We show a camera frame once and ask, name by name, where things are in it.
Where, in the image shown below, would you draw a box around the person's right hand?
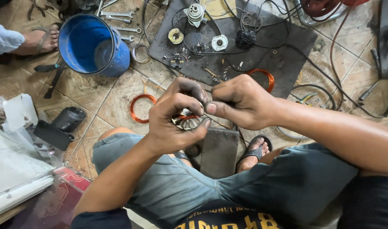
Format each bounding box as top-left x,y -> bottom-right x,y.
204,74 -> 280,131

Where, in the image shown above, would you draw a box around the person's left hand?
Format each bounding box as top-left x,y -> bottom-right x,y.
148,77 -> 212,156

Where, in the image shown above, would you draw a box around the metal motor stator copper winding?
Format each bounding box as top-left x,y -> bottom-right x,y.
171,108 -> 208,131

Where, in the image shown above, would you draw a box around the black sandal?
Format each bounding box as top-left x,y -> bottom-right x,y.
235,134 -> 273,174

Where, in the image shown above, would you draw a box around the dark grey rubber mat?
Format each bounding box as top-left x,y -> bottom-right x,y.
148,0 -> 318,99

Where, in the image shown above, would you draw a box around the grey metal block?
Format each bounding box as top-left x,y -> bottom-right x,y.
184,127 -> 240,179

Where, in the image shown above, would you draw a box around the blue denim shorts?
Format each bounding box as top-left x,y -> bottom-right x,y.
92,133 -> 360,229

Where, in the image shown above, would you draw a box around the black brush holder part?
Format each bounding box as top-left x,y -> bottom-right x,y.
169,54 -> 185,69

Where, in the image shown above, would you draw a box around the white round bearing cover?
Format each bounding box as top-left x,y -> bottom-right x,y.
211,34 -> 229,52

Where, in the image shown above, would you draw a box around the square metal washer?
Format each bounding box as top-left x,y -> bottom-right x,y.
312,38 -> 327,52

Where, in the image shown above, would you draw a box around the black power tool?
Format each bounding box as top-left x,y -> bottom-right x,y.
33,106 -> 87,152

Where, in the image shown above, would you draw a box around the chrome bent pipe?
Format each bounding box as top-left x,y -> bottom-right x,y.
293,0 -> 351,27

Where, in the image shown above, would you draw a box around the white motor housing part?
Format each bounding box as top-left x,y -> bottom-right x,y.
183,3 -> 208,28

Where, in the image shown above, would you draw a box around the black shirt yellow print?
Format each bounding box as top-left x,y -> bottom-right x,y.
71,173 -> 388,229

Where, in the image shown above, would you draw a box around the blue plastic bucket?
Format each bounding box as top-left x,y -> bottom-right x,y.
57,13 -> 131,78

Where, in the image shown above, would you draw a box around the grey metal rod tool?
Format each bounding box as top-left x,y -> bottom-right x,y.
359,79 -> 381,102

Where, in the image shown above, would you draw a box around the red machine body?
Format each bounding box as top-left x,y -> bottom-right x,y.
300,0 -> 371,18

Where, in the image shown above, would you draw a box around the large silver wrench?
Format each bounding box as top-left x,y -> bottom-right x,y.
99,11 -> 136,18

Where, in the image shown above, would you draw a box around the red patterned carpet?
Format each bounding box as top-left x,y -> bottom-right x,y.
0,167 -> 91,229

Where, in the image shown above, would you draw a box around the clear plastic bag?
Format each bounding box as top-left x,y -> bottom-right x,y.
0,93 -> 48,153

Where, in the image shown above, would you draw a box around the white stacked boards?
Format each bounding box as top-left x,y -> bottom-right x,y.
0,127 -> 56,220

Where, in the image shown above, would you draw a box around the dark pliers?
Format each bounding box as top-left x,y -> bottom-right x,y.
26,0 -> 55,21

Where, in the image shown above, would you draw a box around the copper wire coil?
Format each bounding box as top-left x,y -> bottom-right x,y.
129,93 -> 158,124
246,68 -> 275,94

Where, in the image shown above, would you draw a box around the green yellow wire bundle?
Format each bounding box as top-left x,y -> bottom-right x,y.
296,92 -> 319,106

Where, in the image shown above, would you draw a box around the black tangled wire ball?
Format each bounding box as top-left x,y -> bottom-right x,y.
235,29 -> 257,50

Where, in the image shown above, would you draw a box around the grey metal ring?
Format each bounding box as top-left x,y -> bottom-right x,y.
131,43 -> 152,64

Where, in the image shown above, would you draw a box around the thick black cable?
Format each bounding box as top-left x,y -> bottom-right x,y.
284,43 -> 387,119

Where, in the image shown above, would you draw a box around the black cable loop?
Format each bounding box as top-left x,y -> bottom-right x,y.
291,83 -> 337,111

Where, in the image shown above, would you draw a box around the yellow wound coil ring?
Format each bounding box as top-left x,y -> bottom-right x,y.
167,28 -> 184,45

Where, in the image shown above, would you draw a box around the brown cable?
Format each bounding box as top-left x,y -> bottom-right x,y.
329,0 -> 355,110

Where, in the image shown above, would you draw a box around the silver ring wrench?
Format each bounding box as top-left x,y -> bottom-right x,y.
112,26 -> 142,34

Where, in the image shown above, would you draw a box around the black handled pliers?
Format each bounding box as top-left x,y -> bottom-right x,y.
34,60 -> 68,99

